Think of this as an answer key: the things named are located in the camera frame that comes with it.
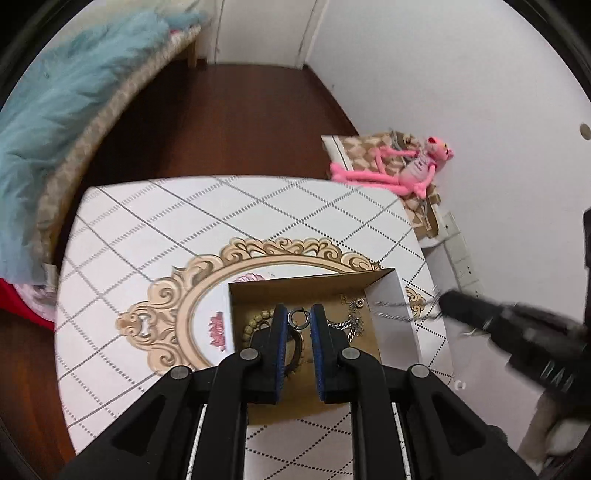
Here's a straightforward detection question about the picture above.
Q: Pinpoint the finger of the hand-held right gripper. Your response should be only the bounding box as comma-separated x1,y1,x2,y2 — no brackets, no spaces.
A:
438,290,515,343

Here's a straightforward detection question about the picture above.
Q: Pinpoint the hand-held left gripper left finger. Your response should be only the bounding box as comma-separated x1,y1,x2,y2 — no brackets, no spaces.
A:
55,303,290,480

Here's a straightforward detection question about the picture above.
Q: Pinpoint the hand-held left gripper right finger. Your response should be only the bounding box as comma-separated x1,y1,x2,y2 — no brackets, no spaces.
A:
310,302,539,480

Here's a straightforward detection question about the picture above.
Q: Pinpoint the black smartwatch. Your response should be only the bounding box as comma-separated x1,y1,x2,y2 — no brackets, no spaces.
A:
284,327,309,372

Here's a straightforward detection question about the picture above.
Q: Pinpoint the thick silver chain bracelet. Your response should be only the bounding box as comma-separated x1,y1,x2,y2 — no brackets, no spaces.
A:
326,318,365,345

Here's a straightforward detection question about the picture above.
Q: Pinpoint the wooden bead bracelet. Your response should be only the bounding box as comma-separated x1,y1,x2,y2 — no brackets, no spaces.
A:
240,308,278,352

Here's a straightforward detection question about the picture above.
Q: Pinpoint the white cardboard box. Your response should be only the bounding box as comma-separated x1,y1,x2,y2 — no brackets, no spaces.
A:
228,267,422,425

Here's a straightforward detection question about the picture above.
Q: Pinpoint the long silver charm chain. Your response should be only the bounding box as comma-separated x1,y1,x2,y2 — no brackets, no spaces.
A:
347,298,369,339

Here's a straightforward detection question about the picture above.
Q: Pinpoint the thin silver chain necklace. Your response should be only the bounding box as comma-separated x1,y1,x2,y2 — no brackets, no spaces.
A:
372,287,451,325

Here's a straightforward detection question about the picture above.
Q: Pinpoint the white power strip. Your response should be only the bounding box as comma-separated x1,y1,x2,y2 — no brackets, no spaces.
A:
440,211,481,292

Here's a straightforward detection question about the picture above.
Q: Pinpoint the pink plush toy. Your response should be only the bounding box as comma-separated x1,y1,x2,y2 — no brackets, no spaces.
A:
329,135,457,199

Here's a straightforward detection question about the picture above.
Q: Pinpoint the diamond patterned tablecloth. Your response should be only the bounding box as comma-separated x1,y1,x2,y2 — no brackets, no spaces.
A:
54,174,456,456

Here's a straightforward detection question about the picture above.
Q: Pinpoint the brown checked cushion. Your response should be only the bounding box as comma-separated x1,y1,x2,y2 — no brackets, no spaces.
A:
322,130,443,241

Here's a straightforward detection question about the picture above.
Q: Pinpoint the pink checked pillow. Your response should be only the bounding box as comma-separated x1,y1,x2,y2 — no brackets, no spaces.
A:
18,263,62,320

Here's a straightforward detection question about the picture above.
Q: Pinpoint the red cloth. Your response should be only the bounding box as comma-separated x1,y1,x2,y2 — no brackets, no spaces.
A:
0,277,57,331

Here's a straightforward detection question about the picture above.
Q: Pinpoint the beige checked mattress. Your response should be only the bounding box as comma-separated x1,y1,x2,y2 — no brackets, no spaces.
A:
34,25,204,265

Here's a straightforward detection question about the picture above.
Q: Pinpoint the white door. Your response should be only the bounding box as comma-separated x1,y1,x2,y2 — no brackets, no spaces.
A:
216,0,320,70

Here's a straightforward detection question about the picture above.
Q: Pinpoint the light blue blanket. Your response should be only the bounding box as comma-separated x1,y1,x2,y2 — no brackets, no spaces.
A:
0,9,209,283

